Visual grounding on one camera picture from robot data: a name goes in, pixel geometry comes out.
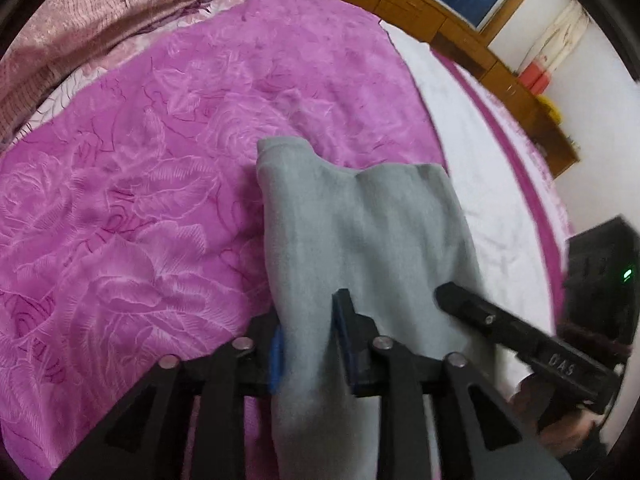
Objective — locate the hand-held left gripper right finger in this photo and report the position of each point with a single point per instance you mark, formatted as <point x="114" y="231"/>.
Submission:
<point x="345" y="340"/>

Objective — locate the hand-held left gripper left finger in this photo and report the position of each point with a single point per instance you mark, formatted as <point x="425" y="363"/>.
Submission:
<point x="276" y="365"/>

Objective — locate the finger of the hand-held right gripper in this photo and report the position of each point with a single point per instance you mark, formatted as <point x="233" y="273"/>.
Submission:
<point x="480" y="322"/>

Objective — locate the grey pants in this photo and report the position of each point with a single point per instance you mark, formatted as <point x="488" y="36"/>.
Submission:
<point x="375" y="235"/>

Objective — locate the person's right hand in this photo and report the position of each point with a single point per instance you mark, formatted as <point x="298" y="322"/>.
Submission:
<point x="537" y="405"/>

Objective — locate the yellow object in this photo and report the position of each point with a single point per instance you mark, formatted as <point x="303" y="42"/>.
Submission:
<point x="552" y="107"/>

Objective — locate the cream curtain with orange hem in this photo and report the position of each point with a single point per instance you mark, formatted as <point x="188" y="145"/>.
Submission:
<point x="565" y="35"/>

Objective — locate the purple white floral bedspread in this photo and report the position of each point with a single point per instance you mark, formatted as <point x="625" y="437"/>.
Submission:
<point x="150" y="160"/>

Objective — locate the wooden cabinet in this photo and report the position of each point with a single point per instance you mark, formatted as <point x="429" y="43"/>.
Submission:
<point x="415" y="5"/>

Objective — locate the pink quilt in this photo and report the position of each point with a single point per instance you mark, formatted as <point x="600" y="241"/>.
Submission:
<point x="100" y="10"/>

